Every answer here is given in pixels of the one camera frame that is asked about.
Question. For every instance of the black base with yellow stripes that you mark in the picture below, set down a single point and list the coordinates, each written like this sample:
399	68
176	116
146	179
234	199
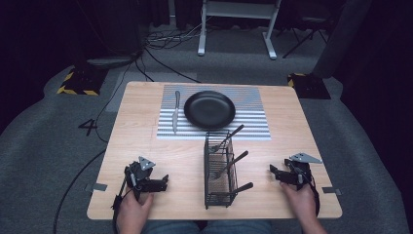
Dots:
310	86
82	81

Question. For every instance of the grey striped placemat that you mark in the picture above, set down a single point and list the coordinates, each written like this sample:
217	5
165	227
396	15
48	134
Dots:
253	123

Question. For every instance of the person's leg in jeans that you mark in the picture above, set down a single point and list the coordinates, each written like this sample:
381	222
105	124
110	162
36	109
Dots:
172	228
238	227

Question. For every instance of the person's right hand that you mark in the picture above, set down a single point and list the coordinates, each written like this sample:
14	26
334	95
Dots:
300	201

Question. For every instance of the black round plate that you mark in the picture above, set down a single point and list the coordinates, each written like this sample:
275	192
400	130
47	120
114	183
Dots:
209	109

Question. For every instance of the person's left hand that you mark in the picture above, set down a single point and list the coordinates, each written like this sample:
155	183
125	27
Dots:
133	211

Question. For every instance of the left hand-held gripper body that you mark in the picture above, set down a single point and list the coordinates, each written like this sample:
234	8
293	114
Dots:
140	177

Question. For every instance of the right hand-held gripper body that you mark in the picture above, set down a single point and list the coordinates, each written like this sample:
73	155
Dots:
297	172

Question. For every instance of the silver table knife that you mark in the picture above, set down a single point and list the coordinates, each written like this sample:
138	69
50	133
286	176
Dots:
176	110

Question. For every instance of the grey curtain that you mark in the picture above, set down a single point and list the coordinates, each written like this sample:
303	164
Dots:
341	39

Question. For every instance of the white desk frame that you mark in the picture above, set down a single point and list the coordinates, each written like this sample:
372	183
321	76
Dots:
238	9

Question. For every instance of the person's left leg in jeans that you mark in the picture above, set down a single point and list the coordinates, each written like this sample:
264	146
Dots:
172	228

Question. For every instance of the black tripod stand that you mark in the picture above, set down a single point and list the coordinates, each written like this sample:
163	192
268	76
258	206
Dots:
305	35

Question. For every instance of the grey tape strip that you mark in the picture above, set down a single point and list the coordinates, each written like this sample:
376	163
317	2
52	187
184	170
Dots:
331	190
97	187

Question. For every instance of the person's right leg in jeans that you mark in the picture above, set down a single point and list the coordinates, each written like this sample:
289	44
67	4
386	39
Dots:
238	227

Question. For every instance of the grey flat stand base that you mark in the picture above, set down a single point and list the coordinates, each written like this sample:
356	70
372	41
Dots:
110	61

